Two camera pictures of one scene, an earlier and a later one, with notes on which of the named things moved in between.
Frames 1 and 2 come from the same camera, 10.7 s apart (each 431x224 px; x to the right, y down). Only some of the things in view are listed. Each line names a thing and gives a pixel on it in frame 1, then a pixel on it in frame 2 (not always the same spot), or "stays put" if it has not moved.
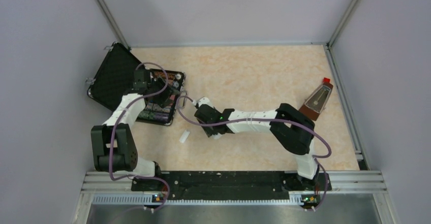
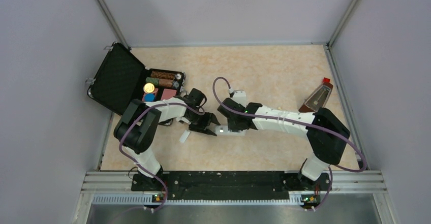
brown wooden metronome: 314,103 stays put
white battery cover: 184,136 stays put
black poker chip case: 120,72 stays put
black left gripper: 164,99 -> 209,118
